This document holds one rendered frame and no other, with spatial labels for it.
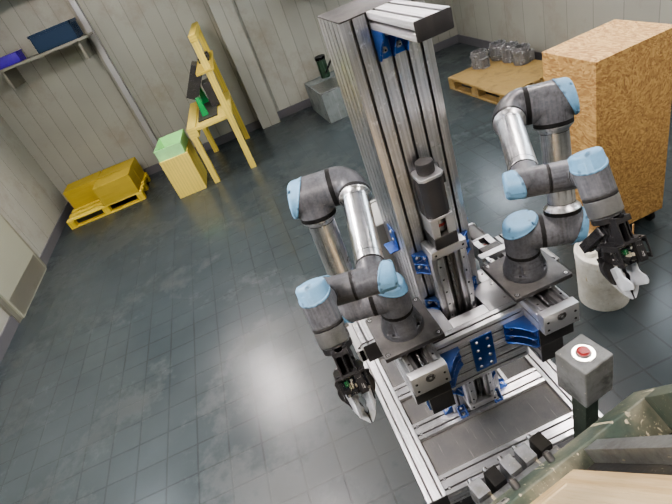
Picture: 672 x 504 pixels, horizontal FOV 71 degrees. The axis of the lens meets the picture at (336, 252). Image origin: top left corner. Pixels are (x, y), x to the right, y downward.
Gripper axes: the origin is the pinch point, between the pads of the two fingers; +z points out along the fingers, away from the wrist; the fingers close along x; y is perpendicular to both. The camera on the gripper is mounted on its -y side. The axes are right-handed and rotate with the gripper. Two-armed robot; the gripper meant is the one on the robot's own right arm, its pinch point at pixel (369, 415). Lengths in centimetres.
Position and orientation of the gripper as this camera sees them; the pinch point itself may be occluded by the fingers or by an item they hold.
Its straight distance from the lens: 118.5
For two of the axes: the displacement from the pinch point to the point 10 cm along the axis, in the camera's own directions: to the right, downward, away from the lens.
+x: 9.1, -4.1, 0.5
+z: 4.0, 9.1, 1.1
